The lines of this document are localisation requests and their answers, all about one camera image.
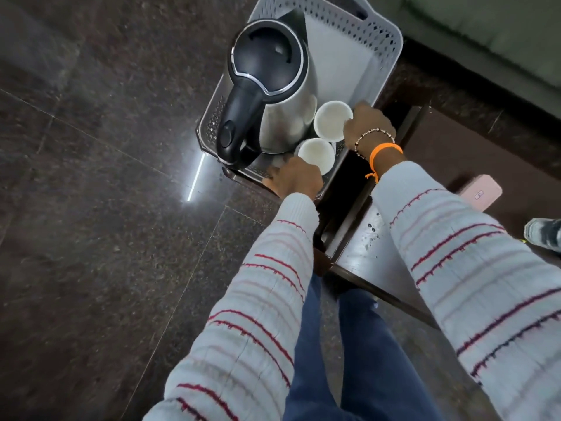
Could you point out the grey-green sofa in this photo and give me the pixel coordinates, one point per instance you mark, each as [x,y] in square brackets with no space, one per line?
[482,26]

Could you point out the person's right hand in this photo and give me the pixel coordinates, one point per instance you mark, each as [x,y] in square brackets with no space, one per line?
[370,122]

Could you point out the dark wooden side table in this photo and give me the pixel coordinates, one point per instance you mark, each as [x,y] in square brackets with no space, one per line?
[363,254]

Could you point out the person's left fingers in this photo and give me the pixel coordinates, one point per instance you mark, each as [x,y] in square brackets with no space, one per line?
[272,176]

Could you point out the person's left leg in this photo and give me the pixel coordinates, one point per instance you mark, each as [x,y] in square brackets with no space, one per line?
[313,368]

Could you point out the person's left hand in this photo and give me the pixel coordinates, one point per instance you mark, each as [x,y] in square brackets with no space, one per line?
[300,177]

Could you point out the white ceramic cup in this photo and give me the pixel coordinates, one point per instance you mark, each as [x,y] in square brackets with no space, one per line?
[333,120]
[315,154]

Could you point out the pink phone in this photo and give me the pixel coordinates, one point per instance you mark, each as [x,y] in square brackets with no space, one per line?
[482,192]

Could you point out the grey perforated plastic tray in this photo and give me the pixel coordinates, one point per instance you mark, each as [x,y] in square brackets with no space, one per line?
[350,56]

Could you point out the person's leg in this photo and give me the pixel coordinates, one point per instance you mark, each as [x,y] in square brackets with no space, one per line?
[313,368]
[381,368]

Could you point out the person's left forearm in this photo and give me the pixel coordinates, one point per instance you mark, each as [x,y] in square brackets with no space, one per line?
[263,302]

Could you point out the person's right forearm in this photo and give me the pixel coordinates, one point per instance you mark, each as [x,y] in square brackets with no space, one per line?
[460,267]

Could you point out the person's right leg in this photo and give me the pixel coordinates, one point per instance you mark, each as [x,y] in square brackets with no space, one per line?
[381,368]

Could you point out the orange thread wristband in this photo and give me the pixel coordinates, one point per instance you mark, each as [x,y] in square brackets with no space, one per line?
[385,149]

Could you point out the person's right fingers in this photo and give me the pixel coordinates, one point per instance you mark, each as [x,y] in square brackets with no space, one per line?
[349,129]

